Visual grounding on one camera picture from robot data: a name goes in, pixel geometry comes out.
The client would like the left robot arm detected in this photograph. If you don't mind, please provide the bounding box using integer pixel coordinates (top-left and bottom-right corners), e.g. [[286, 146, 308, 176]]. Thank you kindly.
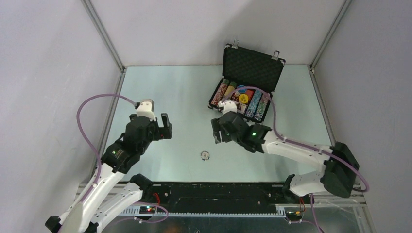
[[45, 99, 172, 233]]

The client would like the yellow big blind button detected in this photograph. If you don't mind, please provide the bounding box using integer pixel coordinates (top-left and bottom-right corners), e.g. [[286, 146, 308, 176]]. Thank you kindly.
[[239, 94, 249, 104]]

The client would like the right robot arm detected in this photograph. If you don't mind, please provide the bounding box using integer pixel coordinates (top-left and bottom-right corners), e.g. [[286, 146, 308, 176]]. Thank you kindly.
[[155, 100, 356, 203]]

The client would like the black poker set case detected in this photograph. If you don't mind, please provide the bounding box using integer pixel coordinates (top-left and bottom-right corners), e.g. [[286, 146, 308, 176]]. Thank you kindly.
[[207, 40, 286, 123]]

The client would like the white poker chip front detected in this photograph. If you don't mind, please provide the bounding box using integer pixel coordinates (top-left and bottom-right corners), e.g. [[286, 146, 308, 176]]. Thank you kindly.
[[200, 151, 210, 161]]

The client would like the light blue chip stack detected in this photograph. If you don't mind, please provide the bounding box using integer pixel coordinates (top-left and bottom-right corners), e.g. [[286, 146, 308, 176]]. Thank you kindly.
[[245, 90, 262, 118]]

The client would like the blue playing card deck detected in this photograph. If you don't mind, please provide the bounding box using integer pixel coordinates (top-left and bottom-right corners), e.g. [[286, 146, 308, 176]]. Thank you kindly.
[[236, 102, 248, 114]]

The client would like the red card deck in case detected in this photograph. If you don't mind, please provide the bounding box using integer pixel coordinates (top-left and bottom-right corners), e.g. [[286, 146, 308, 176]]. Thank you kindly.
[[236, 89, 254, 101]]

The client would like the grey poker chip stack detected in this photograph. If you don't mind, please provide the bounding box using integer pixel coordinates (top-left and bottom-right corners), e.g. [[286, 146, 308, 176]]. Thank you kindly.
[[222, 81, 237, 100]]

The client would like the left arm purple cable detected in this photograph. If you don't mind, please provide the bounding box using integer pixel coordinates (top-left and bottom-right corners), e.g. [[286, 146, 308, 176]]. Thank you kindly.
[[76, 93, 169, 224]]

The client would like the red poker chip stack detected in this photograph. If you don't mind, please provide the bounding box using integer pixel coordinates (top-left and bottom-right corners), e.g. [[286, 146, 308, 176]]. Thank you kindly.
[[210, 79, 229, 105]]

